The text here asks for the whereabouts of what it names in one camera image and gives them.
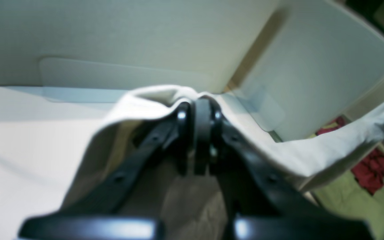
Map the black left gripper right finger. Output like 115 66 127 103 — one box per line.
197 97 373 240

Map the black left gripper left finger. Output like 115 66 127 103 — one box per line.
18 102 191 240

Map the beige t-shirt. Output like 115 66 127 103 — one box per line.
60 84 384 240

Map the red cloth on floor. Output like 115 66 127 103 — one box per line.
315 117 384 195

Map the grey plastic bin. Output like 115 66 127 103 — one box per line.
0 0 384 141

